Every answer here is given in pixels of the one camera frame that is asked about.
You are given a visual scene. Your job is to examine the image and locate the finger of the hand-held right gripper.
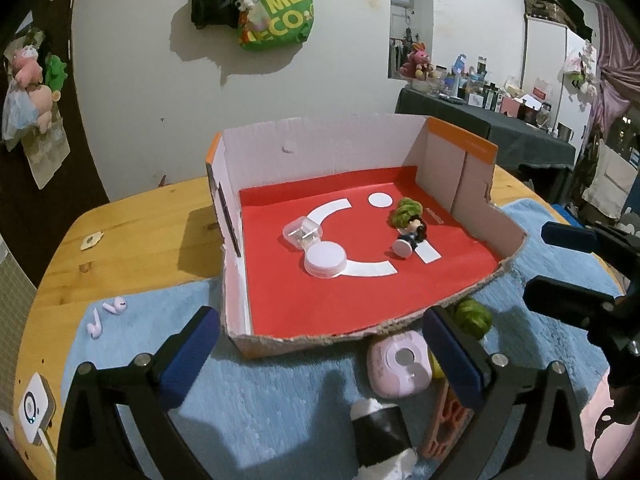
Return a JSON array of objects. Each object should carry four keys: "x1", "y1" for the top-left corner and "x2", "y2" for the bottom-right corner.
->
[
  {"x1": 542, "y1": 221, "x2": 640, "y2": 293},
  {"x1": 524, "y1": 276, "x2": 618, "y2": 333}
]

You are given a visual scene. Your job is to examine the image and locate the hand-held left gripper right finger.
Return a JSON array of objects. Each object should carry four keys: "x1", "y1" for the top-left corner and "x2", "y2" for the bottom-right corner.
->
[{"x1": 424, "y1": 306, "x2": 598, "y2": 480}]

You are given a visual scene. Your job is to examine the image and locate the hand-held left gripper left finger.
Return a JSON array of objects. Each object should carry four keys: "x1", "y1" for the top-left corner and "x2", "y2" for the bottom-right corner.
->
[{"x1": 57, "y1": 306, "x2": 221, "y2": 480}]

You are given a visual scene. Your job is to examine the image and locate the pink clothes peg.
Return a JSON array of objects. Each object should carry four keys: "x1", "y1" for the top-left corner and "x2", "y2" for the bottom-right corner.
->
[{"x1": 417, "y1": 380, "x2": 476, "y2": 461}]

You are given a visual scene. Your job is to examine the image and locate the black and white cloth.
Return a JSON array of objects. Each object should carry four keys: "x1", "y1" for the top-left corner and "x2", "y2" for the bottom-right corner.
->
[{"x1": 350, "y1": 399, "x2": 418, "y2": 480}]

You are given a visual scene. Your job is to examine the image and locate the orange cardboard box red floor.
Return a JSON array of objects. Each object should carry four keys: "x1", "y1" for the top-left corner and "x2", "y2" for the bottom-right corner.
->
[{"x1": 205, "y1": 114, "x2": 528, "y2": 360}]

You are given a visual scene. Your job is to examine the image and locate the dark-haired toy figure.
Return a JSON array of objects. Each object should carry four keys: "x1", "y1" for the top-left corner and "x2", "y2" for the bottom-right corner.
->
[{"x1": 392, "y1": 220, "x2": 428, "y2": 261}]

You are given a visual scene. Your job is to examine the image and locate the white round lid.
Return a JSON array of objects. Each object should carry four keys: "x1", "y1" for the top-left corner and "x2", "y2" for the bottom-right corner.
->
[{"x1": 304, "y1": 241, "x2": 347, "y2": 280}]

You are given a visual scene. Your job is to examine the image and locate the clear plastic box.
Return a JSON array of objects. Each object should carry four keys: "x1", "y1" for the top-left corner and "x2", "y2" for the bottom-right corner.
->
[{"x1": 282, "y1": 216, "x2": 323, "y2": 250}]

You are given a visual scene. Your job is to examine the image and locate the pink round device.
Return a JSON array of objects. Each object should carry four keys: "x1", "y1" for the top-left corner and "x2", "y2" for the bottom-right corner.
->
[{"x1": 366, "y1": 335, "x2": 433, "y2": 400}]

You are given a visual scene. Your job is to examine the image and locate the white hanging cloth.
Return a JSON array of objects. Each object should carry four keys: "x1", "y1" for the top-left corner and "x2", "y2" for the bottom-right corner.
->
[{"x1": 582, "y1": 140, "x2": 638, "y2": 218}]

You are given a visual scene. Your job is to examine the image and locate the pink cloth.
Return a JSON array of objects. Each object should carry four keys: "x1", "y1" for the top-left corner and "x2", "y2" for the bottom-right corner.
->
[{"x1": 580, "y1": 385, "x2": 640, "y2": 480}]

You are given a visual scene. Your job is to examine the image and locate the light blue fluffy mat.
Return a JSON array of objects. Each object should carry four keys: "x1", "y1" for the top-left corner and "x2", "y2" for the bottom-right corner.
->
[{"x1": 57, "y1": 197, "x2": 626, "y2": 480}]

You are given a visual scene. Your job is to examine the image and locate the side table with dark cloth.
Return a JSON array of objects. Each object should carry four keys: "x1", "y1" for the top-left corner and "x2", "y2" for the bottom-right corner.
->
[{"x1": 395, "y1": 85, "x2": 576, "y2": 168}]

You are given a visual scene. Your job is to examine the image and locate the white square device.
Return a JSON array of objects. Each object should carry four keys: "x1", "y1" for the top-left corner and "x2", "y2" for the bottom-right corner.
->
[{"x1": 17, "y1": 372, "x2": 53, "y2": 445}]

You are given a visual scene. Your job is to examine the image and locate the artificial flowers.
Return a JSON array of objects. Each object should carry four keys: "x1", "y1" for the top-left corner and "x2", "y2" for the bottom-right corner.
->
[{"x1": 562, "y1": 40, "x2": 598, "y2": 98}]

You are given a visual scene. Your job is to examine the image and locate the row of bottles and boxes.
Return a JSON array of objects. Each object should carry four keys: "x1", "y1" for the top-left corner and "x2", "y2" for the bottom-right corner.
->
[{"x1": 425, "y1": 52, "x2": 556, "y2": 126}]

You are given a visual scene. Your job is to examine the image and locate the white refrigerator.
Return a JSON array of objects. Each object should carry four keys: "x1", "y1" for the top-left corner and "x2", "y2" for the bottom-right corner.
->
[{"x1": 522, "y1": 15, "x2": 596, "y2": 141}]

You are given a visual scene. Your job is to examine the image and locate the purple curtain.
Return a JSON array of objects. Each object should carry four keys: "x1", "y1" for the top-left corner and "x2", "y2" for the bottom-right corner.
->
[{"x1": 590, "y1": 2, "x2": 640, "y2": 171}]

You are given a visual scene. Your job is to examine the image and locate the dark suitcase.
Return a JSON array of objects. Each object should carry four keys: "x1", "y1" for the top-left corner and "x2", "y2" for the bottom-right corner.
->
[{"x1": 522, "y1": 0, "x2": 598, "y2": 41}]

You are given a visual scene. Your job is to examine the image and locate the pink rabbit plush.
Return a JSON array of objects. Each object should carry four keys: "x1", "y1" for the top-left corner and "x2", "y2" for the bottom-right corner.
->
[{"x1": 400, "y1": 42, "x2": 435, "y2": 81}]

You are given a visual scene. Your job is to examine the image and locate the pink plush toy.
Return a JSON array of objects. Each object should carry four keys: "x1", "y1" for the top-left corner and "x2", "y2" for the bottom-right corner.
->
[{"x1": 22, "y1": 85, "x2": 63, "y2": 133}]

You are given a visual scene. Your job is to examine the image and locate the clear plastic bag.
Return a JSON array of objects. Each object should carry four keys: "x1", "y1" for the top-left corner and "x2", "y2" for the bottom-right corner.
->
[{"x1": 1, "y1": 82, "x2": 41, "y2": 151}]

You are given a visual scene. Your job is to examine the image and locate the green plush toy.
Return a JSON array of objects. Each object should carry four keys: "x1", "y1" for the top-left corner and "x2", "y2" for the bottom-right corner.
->
[{"x1": 44, "y1": 55, "x2": 68, "y2": 92}]

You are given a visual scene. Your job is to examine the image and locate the pink pig plush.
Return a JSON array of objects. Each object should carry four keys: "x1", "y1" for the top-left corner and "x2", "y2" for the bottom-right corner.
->
[{"x1": 12, "y1": 45, "x2": 46, "y2": 86}]

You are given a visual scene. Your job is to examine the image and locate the green shopping bag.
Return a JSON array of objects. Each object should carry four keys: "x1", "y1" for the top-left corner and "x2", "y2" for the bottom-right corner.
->
[{"x1": 237, "y1": 0, "x2": 316, "y2": 52}]

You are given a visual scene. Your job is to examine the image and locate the white cable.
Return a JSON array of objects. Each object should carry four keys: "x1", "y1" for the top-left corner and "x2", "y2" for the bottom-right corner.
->
[{"x1": 35, "y1": 432, "x2": 58, "y2": 466}]

